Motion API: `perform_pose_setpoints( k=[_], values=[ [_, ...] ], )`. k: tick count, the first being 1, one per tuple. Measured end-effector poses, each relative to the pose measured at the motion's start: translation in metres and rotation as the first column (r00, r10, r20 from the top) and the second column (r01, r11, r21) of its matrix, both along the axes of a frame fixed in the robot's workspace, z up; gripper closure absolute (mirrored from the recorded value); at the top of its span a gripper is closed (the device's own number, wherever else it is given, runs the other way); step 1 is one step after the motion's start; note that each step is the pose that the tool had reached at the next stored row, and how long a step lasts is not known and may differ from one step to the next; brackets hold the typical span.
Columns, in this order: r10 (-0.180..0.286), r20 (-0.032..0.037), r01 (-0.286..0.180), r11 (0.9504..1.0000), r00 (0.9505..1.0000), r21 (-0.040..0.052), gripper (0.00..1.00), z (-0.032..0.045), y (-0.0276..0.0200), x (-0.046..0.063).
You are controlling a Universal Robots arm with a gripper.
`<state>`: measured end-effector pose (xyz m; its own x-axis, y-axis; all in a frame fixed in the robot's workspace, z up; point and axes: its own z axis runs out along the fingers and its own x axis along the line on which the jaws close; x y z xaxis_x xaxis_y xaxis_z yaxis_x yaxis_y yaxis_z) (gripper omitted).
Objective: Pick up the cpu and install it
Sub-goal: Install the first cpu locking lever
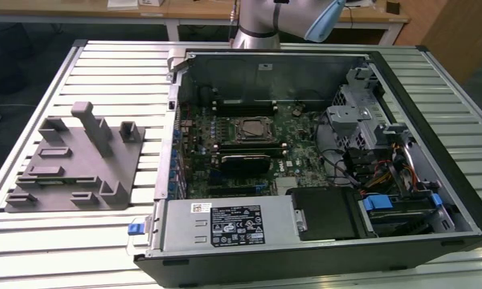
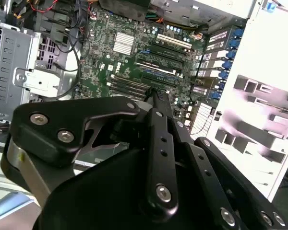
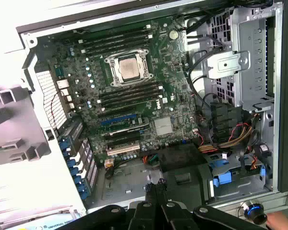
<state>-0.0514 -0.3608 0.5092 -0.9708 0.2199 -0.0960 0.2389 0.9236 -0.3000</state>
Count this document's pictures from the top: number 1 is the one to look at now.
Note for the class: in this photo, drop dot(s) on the grey parts rack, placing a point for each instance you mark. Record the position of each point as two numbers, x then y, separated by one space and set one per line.
84 168

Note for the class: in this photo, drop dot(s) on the CPU socket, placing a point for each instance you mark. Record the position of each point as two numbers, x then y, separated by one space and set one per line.
265 139

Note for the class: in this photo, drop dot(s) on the black graphics card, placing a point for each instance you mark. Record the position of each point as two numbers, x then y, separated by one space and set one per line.
244 165

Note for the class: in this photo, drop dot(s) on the black PC case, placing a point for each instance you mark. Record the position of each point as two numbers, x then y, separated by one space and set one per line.
265 268

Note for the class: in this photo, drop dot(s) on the small white box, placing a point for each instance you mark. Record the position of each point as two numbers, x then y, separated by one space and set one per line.
151 2

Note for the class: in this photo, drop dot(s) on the round coin battery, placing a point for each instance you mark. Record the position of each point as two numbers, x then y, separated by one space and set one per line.
295 113

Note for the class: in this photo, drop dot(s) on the metal drive cage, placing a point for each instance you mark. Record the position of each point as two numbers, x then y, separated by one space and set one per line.
345 117

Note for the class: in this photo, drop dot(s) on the wooden desk white frame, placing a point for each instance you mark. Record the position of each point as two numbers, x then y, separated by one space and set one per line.
124 12

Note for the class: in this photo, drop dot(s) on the white paper sheet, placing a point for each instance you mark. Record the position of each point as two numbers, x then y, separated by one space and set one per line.
122 3

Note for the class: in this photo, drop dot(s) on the grey power supply unit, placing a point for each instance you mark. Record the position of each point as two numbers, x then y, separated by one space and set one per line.
180 228

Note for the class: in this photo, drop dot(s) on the silver CPU green board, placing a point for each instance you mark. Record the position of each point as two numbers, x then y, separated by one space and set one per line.
254 129

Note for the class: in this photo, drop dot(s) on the wooden cabinet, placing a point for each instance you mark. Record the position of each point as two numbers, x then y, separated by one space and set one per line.
458 30

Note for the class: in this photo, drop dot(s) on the blue disk carrier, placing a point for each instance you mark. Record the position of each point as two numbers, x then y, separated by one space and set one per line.
377 203

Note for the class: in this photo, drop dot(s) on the green motherboard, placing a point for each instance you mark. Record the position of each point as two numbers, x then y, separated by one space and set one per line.
305 156

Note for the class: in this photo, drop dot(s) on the white case wall sticker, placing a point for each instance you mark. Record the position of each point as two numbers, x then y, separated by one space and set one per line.
266 67

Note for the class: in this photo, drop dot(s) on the black drive bay cover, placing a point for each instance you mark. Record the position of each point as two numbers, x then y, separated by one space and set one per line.
329 210

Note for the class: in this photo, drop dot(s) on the black RAM slot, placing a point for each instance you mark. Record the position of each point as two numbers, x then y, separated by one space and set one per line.
244 114
248 152
244 103
244 110
244 106
248 149
277 155
248 145

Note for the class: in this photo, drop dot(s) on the black power supply label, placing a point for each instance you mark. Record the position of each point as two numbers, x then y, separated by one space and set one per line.
238 225

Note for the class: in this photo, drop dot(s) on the silver chipset heatsink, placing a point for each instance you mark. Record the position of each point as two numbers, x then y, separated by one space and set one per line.
286 185

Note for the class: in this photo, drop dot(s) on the blue case latch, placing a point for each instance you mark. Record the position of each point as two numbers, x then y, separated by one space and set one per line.
135 228

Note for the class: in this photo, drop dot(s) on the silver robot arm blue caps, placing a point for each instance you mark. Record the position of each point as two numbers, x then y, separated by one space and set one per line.
257 30

